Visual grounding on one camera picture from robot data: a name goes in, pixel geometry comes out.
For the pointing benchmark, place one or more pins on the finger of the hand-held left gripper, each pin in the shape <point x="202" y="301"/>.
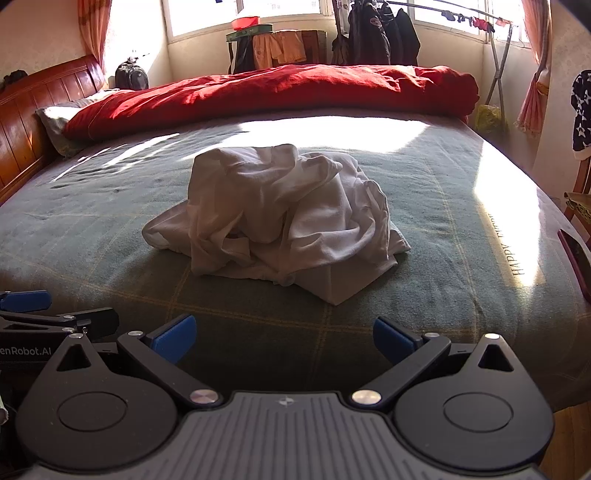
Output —
<point x="92" y="321"/>
<point x="27" y="301"/>

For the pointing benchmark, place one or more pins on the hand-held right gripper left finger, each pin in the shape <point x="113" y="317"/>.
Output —
<point x="175" y="337"/>

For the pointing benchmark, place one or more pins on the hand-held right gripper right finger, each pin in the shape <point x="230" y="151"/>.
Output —
<point x="392" y="339"/>

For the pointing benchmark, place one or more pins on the white printed t-shirt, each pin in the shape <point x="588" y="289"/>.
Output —
<point x="277" y="207"/>

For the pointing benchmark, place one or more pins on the orange hanging clothes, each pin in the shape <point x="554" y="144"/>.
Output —
<point x="279" y="48"/>

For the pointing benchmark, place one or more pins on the green plaid blanket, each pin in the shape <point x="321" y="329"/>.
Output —
<point x="115" y="207"/>

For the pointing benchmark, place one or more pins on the wooden headboard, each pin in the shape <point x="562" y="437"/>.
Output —
<point x="27" y="120"/>

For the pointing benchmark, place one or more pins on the grey pillow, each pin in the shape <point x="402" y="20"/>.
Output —
<point x="55" y="120"/>

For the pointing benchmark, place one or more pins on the dark red phone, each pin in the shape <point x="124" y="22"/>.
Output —
<point x="577" y="263"/>

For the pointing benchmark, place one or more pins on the dark cloth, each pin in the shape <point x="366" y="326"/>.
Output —
<point x="14" y="78"/>

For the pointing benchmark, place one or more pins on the yellow-green bag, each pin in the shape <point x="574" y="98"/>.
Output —
<point x="490" y="120"/>

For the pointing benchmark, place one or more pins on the wooden chair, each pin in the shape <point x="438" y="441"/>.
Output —
<point x="582" y="184"/>

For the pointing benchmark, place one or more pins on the black backpack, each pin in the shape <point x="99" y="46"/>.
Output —
<point x="131" y="76"/>

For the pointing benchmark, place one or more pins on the red quilt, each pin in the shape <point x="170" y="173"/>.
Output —
<point x="277" y="92"/>

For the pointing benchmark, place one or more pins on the pink curtain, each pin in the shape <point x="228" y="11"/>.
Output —
<point x="533" y="92"/>
<point x="92" y="27"/>

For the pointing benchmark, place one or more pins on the navy star-print garment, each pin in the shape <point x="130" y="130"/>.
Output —
<point x="581" y="115"/>

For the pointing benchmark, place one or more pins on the dark bag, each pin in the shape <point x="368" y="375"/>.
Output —
<point x="339" y="50"/>

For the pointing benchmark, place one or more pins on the black hanging jacket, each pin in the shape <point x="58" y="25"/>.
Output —
<point x="406" y="39"/>
<point x="369" y="32"/>

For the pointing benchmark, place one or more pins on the metal drying rack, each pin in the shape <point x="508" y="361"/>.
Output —
<point x="503" y="60"/>

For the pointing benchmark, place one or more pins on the wooden cabinet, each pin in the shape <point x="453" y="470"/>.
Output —
<point x="316" y="46"/>

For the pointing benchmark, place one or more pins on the green table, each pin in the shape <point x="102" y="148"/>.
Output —
<point x="240" y="32"/>

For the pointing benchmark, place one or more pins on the window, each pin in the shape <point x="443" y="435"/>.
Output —
<point x="452" y="27"/>
<point x="207" y="14"/>

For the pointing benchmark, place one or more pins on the red basin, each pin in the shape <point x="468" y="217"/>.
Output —
<point x="245" y="23"/>

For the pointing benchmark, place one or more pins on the red hanging cloth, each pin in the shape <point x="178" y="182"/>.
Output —
<point x="482" y="23"/>

